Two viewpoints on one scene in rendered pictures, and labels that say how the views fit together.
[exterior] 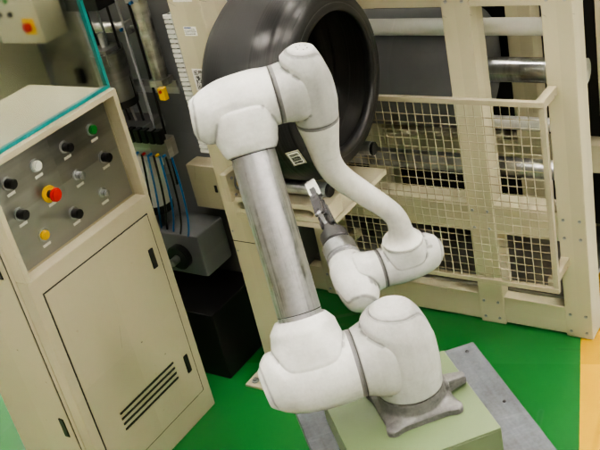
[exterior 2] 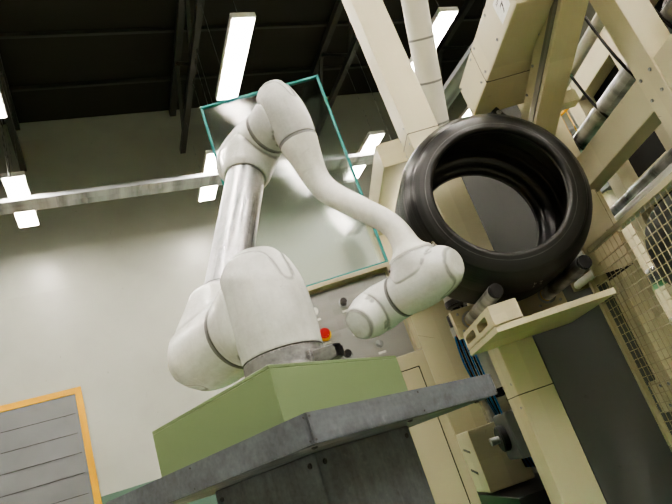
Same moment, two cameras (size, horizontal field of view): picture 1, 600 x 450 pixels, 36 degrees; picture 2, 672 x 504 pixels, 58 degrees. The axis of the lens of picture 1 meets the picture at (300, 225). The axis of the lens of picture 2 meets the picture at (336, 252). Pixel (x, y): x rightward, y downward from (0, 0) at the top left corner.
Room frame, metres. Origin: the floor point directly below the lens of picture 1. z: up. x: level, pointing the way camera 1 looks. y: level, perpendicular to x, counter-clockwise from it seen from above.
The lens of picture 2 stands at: (1.00, -1.05, 0.57)
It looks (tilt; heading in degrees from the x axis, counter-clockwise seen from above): 19 degrees up; 45
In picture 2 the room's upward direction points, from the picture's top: 19 degrees counter-clockwise
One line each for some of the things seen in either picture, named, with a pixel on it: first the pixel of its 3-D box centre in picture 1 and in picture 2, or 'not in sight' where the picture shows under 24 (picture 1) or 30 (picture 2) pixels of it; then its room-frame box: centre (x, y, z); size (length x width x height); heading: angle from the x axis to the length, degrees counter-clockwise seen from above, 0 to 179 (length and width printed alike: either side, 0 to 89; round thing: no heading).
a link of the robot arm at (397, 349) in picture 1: (395, 345); (264, 305); (1.68, -0.15, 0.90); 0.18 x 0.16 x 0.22; 94
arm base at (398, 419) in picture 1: (419, 389); (295, 368); (1.68, -0.18, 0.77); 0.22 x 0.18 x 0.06; 99
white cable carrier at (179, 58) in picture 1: (192, 83); not in sight; (2.90, 0.23, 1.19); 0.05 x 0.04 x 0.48; 141
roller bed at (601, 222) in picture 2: not in sight; (584, 241); (3.16, -0.13, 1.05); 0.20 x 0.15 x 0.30; 51
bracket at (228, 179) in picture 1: (261, 160); (508, 308); (2.83, 0.08, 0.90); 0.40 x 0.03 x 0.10; 141
